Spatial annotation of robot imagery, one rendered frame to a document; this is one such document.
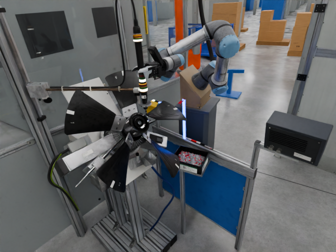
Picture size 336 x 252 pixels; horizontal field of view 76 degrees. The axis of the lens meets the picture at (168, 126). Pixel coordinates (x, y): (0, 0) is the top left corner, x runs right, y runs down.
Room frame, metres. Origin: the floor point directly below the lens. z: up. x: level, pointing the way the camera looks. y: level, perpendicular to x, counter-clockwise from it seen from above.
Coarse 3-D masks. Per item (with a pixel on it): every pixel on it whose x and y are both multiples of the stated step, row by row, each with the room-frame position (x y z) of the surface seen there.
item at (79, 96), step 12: (72, 96) 0.96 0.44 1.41; (84, 96) 0.98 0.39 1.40; (72, 108) 0.94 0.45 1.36; (84, 108) 0.96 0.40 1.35; (96, 108) 0.98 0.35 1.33; (84, 120) 0.94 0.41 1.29; (96, 120) 0.97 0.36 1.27; (108, 120) 0.99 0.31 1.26; (72, 132) 0.91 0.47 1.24; (84, 132) 0.94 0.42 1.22
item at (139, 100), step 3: (135, 90) 1.10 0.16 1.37; (138, 90) 1.11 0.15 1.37; (135, 93) 1.10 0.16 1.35; (138, 93) 1.10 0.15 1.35; (138, 96) 1.10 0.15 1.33; (138, 99) 1.10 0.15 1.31; (141, 99) 1.13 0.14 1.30; (138, 102) 1.10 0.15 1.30; (141, 102) 1.12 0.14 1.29; (150, 102) 1.11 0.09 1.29; (141, 105) 1.08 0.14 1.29; (144, 105) 1.08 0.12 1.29; (147, 105) 1.08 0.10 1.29
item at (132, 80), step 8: (120, 72) 1.28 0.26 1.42; (128, 72) 1.27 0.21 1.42; (112, 80) 1.24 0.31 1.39; (120, 80) 1.24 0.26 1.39; (128, 80) 1.23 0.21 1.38; (136, 80) 1.23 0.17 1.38; (120, 96) 1.17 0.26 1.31; (128, 96) 1.15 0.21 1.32; (136, 96) 1.15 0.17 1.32; (120, 104) 1.14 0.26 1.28; (128, 104) 1.12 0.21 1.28
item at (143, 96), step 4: (136, 20) 1.11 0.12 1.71; (136, 24) 1.10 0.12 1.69; (136, 28) 1.10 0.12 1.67; (136, 32) 1.09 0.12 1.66; (140, 32) 1.11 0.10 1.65; (140, 92) 1.11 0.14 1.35; (144, 92) 1.10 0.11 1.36; (144, 96) 1.10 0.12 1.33; (144, 100) 1.10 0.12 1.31; (144, 108) 1.10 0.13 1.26
